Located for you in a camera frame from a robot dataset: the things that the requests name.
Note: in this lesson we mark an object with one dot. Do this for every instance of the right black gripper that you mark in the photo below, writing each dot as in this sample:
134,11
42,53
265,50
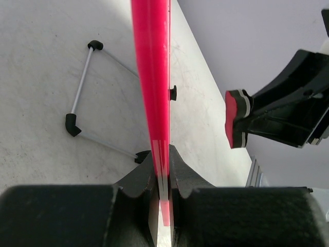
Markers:
293,108

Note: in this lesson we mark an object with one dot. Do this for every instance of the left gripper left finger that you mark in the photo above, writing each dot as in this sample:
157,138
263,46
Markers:
120,214

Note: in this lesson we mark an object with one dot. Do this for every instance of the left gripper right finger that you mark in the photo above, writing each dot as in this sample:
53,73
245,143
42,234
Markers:
204,215

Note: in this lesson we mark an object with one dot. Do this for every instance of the black whiteboard eraser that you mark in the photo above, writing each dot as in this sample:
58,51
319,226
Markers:
238,106

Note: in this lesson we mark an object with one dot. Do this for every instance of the pink-framed whiteboard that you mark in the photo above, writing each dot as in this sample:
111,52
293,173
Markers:
151,27

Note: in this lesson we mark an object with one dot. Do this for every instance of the aluminium mounting rail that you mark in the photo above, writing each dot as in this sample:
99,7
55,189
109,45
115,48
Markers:
256,177

